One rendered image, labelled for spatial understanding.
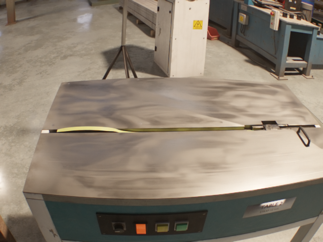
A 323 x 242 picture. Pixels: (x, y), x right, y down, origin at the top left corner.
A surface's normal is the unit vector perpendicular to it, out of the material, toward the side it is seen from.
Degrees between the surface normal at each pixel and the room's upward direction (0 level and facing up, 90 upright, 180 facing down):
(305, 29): 90
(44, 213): 90
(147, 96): 0
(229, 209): 90
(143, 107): 0
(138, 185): 0
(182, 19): 90
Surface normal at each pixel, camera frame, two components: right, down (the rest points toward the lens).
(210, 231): 0.12, 0.55
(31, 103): 0.06, -0.84
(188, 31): 0.35, 0.53
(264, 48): -0.93, 0.14
